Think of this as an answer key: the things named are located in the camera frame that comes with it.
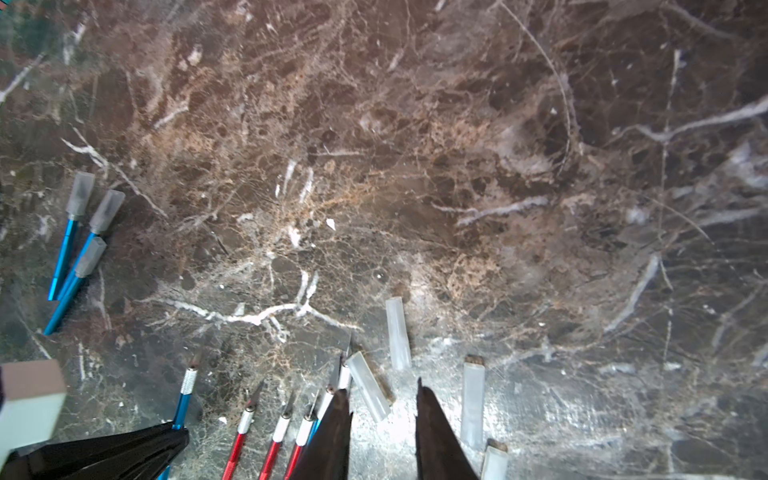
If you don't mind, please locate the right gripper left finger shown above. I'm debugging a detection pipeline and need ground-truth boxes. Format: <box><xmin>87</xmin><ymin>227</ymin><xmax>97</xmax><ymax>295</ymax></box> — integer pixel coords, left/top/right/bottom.
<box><xmin>290</xmin><ymin>389</ymin><xmax>353</xmax><ymax>480</ymax></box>

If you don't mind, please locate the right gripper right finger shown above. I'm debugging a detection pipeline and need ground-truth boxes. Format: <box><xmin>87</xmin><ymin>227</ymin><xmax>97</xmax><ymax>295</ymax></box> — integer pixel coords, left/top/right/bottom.
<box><xmin>415</xmin><ymin>378</ymin><xmax>479</xmax><ymax>480</ymax></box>

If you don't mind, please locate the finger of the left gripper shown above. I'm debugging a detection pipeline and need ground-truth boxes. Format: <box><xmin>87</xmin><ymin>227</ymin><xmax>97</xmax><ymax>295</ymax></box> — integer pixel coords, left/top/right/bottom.
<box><xmin>2</xmin><ymin>422</ymin><xmax>189</xmax><ymax>471</ymax></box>
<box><xmin>17</xmin><ymin>444</ymin><xmax>185</xmax><ymax>479</ymax></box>

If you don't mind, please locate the red knife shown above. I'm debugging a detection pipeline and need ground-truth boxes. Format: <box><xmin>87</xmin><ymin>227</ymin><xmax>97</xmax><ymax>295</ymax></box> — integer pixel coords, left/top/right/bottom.
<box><xmin>221</xmin><ymin>380</ymin><xmax>265</xmax><ymax>480</ymax></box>
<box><xmin>283</xmin><ymin>396</ymin><xmax>318</xmax><ymax>480</ymax></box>
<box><xmin>258</xmin><ymin>392</ymin><xmax>296</xmax><ymax>480</ymax></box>
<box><xmin>337</xmin><ymin>337</ymin><xmax>352</xmax><ymax>390</ymax></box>

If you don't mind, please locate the clear protective cap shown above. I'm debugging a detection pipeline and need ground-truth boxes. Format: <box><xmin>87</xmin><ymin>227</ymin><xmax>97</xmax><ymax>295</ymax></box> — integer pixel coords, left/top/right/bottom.
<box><xmin>346</xmin><ymin>352</ymin><xmax>391</xmax><ymax>422</ymax></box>
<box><xmin>460</xmin><ymin>356</ymin><xmax>486</xmax><ymax>450</ymax></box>
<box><xmin>385</xmin><ymin>297</ymin><xmax>411</xmax><ymax>371</ymax></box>
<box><xmin>480</xmin><ymin>439</ymin><xmax>509</xmax><ymax>480</ymax></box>

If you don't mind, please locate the blue knife bottom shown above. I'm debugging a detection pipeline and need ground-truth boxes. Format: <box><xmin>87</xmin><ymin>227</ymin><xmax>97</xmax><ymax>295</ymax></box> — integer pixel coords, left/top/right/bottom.
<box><xmin>308</xmin><ymin>355</ymin><xmax>343</xmax><ymax>442</ymax></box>

